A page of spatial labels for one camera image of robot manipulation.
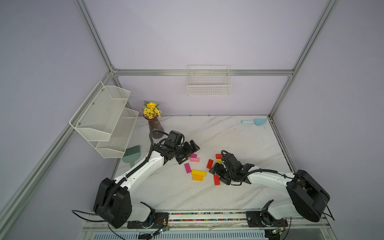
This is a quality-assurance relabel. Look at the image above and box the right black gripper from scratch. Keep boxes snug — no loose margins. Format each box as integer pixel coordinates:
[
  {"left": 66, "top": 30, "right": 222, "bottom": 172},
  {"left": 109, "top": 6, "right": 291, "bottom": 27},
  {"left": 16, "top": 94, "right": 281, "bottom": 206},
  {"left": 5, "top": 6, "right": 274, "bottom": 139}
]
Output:
[{"left": 208, "top": 162, "right": 235, "bottom": 184}]

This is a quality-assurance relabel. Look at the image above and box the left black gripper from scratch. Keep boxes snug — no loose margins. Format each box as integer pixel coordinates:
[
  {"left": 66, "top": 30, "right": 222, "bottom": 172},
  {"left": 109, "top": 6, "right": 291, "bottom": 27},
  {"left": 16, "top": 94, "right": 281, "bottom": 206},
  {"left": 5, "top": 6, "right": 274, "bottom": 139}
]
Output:
[{"left": 173, "top": 140, "right": 200, "bottom": 166}]

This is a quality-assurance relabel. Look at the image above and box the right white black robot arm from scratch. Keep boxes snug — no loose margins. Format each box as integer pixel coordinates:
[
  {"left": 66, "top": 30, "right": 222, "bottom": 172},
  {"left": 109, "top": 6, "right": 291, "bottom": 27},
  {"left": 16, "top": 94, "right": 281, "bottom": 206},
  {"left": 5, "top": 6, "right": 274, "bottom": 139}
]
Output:
[{"left": 209, "top": 163, "right": 330, "bottom": 226}]

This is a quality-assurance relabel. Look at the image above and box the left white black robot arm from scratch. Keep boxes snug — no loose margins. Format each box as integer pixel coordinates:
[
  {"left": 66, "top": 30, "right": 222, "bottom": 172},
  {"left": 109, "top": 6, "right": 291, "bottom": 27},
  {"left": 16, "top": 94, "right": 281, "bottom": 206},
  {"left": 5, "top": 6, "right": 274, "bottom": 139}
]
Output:
[{"left": 90, "top": 131, "right": 200, "bottom": 229}]

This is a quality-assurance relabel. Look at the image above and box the light pink block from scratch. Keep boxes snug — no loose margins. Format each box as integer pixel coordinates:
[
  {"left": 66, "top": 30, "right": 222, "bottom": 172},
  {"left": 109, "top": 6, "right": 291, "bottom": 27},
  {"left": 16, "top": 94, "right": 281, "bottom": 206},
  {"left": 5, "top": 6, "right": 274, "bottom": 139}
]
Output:
[{"left": 190, "top": 157, "right": 200, "bottom": 163}]

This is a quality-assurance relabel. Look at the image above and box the magenta block lower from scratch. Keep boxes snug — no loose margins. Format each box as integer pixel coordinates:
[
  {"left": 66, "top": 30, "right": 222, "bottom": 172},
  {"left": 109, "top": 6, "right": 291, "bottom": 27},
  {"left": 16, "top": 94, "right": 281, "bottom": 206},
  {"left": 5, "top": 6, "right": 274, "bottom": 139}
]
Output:
[{"left": 184, "top": 163, "right": 192, "bottom": 174}]

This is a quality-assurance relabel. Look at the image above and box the yellow large block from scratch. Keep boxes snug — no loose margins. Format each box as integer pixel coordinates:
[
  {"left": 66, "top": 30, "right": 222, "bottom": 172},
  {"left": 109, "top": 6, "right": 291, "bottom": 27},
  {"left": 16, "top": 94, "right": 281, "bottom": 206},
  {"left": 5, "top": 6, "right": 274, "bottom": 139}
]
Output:
[{"left": 191, "top": 170, "right": 207, "bottom": 177}]

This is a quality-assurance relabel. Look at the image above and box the orange block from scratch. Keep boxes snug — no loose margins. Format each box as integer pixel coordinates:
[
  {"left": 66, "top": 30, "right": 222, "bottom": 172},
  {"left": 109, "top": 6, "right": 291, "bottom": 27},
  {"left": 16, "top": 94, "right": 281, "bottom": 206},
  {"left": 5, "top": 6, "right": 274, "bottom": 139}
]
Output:
[{"left": 193, "top": 175, "right": 204, "bottom": 182}]

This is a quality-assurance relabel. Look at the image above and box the dark glass vase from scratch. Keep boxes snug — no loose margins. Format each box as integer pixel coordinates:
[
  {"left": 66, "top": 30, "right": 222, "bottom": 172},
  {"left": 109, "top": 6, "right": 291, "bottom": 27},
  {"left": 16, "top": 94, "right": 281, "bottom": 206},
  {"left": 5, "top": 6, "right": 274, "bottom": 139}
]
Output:
[{"left": 148, "top": 117, "right": 164, "bottom": 139}]

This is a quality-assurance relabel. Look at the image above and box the yellow flower bouquet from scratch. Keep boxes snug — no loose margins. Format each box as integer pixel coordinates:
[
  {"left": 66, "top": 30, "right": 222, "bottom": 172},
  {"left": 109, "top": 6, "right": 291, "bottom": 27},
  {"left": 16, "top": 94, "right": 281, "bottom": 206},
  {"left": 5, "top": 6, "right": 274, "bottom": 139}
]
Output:
[{"left": 142, "top": 102, "right": 162, "bottom": 120}]

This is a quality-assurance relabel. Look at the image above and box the teal scoop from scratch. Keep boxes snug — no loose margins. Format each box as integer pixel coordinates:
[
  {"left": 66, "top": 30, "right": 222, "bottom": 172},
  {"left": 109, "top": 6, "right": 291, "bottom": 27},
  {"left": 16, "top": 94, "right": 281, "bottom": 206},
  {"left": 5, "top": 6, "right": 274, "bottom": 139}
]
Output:
[{"left": 241, "top": 118, "right": 267, "bottom": 126}]

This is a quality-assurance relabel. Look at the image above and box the lower white mesh shelf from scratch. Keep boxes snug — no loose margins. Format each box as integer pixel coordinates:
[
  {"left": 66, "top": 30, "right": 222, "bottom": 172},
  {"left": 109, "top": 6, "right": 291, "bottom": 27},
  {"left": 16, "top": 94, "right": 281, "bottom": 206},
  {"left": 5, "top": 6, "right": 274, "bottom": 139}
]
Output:
[{"left": 96, "top": 108, "right": 139, "bottom": 159}]

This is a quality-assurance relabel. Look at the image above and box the white mesh shelf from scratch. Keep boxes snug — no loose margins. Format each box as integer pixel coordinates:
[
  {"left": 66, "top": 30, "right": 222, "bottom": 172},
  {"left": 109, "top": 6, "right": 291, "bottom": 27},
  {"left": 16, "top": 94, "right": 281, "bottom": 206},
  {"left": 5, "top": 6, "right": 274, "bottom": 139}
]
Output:
[
  {"left": 96, "top": 108, "right": 139, "bottom": 159},
  {"left": 69, "top": 82, "right": 130, "bottom": 142}
]

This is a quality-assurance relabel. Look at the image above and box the upper white mesh shelf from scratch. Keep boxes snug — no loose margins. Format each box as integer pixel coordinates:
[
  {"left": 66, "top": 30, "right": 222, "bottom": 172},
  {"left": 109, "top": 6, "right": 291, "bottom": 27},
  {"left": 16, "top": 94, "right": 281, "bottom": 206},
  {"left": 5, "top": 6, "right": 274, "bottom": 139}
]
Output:
[{"left": 69, "top": 82, "right": 130, "bottom": 142}]

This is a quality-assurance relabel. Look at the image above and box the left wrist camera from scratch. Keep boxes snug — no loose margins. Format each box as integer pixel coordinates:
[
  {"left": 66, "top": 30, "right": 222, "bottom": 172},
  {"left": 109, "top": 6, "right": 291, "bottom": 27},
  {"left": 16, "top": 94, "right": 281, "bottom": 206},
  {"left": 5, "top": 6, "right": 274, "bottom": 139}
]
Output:
[{"left": 165, "top": 131, "right": 184, "bottom": 148}]

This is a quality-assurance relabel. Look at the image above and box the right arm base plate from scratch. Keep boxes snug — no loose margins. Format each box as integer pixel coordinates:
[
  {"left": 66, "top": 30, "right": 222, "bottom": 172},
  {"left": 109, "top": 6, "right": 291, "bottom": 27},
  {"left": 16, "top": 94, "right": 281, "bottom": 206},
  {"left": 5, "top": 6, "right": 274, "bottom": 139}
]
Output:
[{"left": 246, "top": 211, "right": 288, "bottom": 228}]

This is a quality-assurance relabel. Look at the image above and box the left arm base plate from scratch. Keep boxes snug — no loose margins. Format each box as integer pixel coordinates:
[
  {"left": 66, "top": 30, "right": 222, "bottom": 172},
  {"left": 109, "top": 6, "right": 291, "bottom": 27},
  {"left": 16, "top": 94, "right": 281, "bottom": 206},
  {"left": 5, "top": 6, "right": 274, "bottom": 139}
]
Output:
[{"left": 127, "top": 212, "right": 170, "bottom": 229}]

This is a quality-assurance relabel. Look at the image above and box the white wire wall basket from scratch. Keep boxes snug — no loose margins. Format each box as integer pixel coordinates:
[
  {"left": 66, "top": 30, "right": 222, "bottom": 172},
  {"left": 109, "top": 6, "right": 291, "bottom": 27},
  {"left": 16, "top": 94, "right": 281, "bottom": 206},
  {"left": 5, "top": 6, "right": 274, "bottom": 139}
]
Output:
[{"left": 187, "top": 65, "right": 232, "bottom": 97}]

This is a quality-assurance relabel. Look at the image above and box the aluminium front rail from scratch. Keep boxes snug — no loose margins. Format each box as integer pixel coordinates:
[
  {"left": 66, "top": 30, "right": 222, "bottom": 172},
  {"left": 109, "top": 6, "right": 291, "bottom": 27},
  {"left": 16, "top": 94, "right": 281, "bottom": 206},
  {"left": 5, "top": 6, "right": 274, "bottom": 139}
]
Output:
[{"left": 82, "top": 210, "right": 330, "bottom": 232}]

